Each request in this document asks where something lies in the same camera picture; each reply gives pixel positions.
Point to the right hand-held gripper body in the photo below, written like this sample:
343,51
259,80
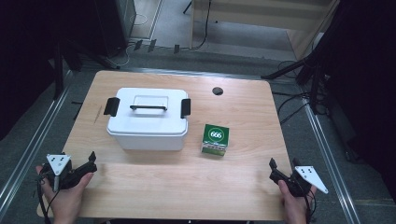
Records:
308,177

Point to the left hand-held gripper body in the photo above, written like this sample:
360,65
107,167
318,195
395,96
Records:
58,163

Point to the white plastic storage box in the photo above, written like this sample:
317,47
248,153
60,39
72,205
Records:
149,142

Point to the green and white carton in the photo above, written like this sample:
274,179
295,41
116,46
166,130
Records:
216,137

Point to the person's right hand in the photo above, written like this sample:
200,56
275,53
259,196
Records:
294,208

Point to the person's left hand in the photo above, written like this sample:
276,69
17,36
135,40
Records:
65,202

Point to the black metal stand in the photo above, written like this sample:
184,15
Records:
58,71

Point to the black tripod stand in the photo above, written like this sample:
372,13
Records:
314,71

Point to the dark curtain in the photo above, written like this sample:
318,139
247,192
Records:
367,77
21,46

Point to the black tape strip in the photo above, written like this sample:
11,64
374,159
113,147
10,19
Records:
138,45
176,48
152,45

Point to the black cabinet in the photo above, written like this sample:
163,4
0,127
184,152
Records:
115,25

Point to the light wooden bench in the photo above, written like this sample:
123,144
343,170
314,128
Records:
249,15

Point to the metal floor rail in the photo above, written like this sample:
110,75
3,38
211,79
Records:
330,161
34,146
186,73

